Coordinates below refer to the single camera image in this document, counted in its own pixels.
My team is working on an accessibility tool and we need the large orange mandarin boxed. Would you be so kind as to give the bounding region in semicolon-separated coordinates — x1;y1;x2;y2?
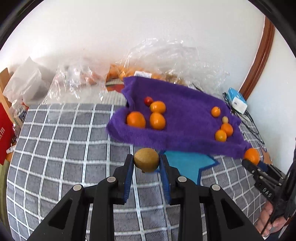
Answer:
126;111;146;128

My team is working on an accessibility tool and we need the fruit picture placemat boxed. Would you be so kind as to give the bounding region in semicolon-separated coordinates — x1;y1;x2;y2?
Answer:
101;79;126;106

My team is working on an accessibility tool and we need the orange tangerine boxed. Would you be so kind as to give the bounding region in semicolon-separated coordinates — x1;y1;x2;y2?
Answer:
211;106;221;118
243;148;260;165
149;101;167;114
149;113;166;130
220;123;234;137

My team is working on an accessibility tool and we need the small red cherry tomato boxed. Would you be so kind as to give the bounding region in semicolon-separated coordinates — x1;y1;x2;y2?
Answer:
144;96;154;107

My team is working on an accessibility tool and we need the black cable bundle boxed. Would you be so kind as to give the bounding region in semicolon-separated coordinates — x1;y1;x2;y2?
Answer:
191;83;265;147

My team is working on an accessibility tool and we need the clear bag of fruits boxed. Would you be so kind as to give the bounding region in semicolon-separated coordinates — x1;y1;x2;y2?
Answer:
42;58;109;104

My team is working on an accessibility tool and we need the clear plastic water bottle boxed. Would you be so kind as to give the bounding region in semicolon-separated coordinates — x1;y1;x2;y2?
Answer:
11;99;28;128

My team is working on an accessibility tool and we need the brown-green kiwi-like fruit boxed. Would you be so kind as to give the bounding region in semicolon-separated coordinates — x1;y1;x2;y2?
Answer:
133;148;159;173

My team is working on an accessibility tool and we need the grey checked tablecloth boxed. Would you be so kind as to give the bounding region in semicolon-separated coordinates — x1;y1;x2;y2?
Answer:
5;103;271;241

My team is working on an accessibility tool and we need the brown wooden door frame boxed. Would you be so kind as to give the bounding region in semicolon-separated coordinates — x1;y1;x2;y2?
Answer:
239;16;275;100

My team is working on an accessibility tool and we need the large clear plastic bag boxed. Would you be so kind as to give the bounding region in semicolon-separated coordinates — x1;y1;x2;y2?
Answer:
118;38;229;98

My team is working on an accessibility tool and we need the small tan longan fruit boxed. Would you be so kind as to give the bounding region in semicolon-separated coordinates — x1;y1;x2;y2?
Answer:
222;116;229;123

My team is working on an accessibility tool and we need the wooden chair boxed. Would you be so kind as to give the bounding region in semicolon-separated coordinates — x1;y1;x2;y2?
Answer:
0;68;14;123

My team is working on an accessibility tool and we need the person's right hand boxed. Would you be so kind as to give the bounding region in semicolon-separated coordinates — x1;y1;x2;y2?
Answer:
254;200;292;238

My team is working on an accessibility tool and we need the bag of small kumquats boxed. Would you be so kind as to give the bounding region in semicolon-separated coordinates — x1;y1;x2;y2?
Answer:
106;63;165;82

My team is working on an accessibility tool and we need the red paper shopping bag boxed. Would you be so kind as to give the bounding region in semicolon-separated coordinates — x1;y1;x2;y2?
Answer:
0;104;15;165

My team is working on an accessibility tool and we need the white plastic bag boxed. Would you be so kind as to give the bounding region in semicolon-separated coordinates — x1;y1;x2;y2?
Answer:
3;58;55;106

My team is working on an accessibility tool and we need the blue tissue pack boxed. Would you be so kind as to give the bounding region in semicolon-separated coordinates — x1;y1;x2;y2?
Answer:
227;87;247;114

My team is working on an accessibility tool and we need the purple towel-covered tray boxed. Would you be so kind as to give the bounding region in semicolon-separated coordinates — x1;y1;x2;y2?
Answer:
106;76;251;159

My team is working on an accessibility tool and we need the small orange with stem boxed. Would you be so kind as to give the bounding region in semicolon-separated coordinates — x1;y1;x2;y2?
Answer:
215;130;227;142

